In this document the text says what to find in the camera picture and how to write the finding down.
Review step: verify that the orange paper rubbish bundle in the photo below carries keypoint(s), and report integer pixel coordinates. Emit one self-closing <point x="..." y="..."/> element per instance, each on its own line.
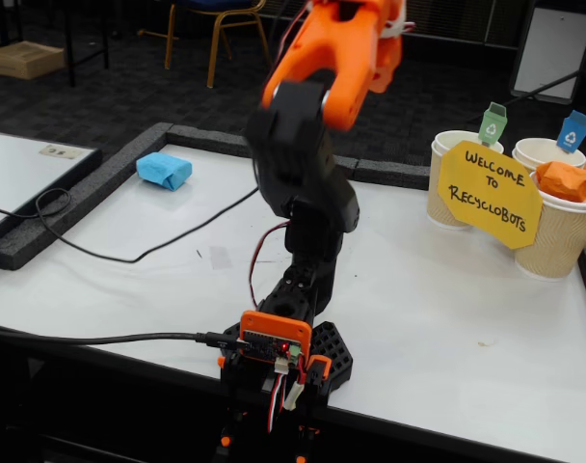
<point x="563" y="183"/>

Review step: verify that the orange and black robot arm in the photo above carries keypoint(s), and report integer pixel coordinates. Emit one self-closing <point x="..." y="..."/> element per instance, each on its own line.
<point x="298" y="159"/>

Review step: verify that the blue paper rubbish bundle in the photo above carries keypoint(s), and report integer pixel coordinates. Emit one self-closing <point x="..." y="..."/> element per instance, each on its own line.
<point x="163" y="171"/>

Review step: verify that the short black foam border strip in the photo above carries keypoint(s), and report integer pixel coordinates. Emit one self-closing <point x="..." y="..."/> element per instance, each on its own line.
<point x="394" y="174"/>

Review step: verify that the green recycling bin sign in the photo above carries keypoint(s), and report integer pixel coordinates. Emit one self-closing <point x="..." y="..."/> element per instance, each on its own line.
<point x="491" y="128"/>

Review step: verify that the paper cup with green sign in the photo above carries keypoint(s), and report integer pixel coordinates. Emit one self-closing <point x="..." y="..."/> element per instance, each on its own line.
<point x="437" y="202"/>

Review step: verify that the paper cup with blue sign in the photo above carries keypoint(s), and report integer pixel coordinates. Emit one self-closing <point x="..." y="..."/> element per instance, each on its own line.
<point x="529" y="154"/>

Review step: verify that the yellow welcome paper sign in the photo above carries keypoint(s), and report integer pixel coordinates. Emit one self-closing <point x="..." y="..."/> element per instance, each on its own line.
<point x="514" y="201"/>

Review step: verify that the blue recycling bin sign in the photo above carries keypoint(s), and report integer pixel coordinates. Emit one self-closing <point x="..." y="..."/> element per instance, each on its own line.
<point x="571" y="135"/>

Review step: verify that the long black foam border strip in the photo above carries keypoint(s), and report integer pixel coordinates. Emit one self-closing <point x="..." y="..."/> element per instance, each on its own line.
<point x="201" y="137"/>

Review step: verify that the paper cup with orange sign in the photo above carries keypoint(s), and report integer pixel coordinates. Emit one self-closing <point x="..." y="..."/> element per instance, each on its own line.
<point x="558" y="241"/>

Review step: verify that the orange motor controller board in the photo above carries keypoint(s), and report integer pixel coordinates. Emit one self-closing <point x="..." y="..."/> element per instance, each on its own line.
<point x="274" y="328"/>

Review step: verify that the small paper label sticker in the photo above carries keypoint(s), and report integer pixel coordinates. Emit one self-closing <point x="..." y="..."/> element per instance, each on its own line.
<point x="61" y="152"/>

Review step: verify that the black orange table clamp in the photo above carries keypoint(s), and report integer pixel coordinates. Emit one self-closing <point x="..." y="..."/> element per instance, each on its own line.
<point x="245" y="390"/>

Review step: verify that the brown cardboard box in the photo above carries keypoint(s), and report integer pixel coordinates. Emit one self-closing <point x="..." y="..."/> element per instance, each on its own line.
<point x="28" y="60"/>

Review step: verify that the whiteboard tabletop with label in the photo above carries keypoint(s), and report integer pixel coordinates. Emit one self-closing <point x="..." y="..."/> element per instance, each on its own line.
<point x="18" y="178"/>

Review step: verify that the white panel with black frame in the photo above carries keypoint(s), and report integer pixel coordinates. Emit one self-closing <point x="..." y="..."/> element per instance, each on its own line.
<point x="553" y="48"/>

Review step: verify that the gold frame blue chair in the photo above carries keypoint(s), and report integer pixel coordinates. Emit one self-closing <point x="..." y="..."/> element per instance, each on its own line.
<point x="216" y="7"/>

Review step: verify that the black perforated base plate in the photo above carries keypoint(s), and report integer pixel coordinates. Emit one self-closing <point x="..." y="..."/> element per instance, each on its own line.
<point x="334" y="352"/>

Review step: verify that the black metal table frame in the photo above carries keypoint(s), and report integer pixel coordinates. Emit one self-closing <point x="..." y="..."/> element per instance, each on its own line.
<point x="70" y="48"/>

